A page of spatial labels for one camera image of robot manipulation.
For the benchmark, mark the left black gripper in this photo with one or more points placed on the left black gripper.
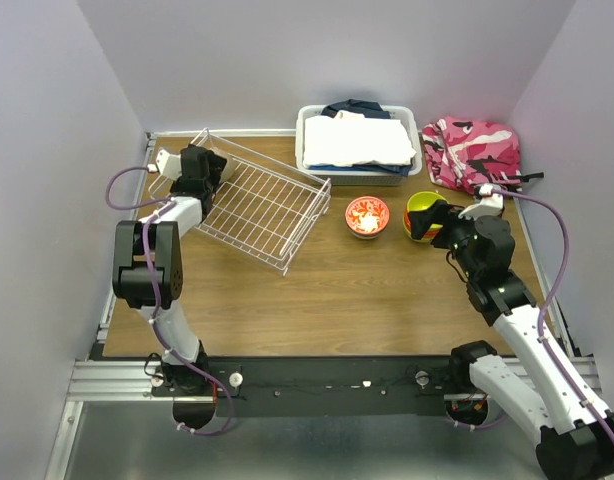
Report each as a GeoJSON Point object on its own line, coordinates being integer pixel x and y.
{"type": "Point", "coordinates": [215, 165]}

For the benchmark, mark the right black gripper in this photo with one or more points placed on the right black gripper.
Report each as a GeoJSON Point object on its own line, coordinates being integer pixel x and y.
{"type": "Point", "coordinates": [439, 213]}

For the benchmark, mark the lime green bowl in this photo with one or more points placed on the lime green bowl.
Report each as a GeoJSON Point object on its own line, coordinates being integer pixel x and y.
{"type": "Point", "coordinates": [420, 201]}
{"type": "Point", "coordinates": [425, 239]}

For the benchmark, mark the white bowl orange pattern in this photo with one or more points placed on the white bowl orange pattern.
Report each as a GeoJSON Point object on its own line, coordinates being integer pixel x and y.
{"type": "Point", "coordinates": [367, 217]}

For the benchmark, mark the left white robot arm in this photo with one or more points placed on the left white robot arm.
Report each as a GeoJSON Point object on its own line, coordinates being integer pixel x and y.
{"type": "Point", "coordinates": [147, 270]}

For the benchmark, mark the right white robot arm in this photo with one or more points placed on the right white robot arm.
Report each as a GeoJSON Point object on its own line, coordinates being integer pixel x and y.
{"type": "Point", "coordinates": [571, 427]}

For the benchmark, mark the beige bowl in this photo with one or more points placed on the beige bowl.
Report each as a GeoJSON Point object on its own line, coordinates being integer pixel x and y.
{"type": "Point", "coordinates": [225, 163]}

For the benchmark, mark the pink camouflage garment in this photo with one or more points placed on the pink camouflage garment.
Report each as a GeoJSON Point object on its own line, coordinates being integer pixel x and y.
{"type": "Point", "coordinates": [463, 154]}

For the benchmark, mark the white folded cloth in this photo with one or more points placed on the white folded cloth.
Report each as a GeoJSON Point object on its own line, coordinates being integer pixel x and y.
{"type": "Point", "coordinates": [350, 141]}

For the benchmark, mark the dark blue clothes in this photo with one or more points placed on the dark blue clothes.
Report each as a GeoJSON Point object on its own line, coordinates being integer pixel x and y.
{"type": "Point", "coordinates": [355, 109]}

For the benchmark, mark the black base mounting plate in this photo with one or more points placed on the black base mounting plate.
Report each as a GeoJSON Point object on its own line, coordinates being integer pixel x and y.
{"type": "Point", "coordinates": [324, 386]}

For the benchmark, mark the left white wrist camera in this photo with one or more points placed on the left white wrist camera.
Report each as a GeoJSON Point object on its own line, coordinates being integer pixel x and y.
{"type": "Point", "coordinates": [166, 164]}

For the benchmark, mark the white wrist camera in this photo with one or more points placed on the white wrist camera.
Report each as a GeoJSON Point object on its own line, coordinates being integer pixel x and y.
{"type": "Point", "coordinates": [489, 202]}
{"type": "Point", "coordinates": [166, 164]}

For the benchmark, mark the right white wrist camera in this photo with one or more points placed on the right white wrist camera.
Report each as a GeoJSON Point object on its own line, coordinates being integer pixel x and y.
{"type": "Point", "coordinates": [489, 202]}

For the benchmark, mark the white wire dish rack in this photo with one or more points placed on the white wire dish rack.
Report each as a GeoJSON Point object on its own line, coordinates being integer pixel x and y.
{"type": "Point", "coordinates": [268, 206]}

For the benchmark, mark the aluminium table frame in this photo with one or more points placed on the aluminium table frame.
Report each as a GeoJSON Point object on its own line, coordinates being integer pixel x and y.
{"type": "Point", "coordinates": [102, 380]}

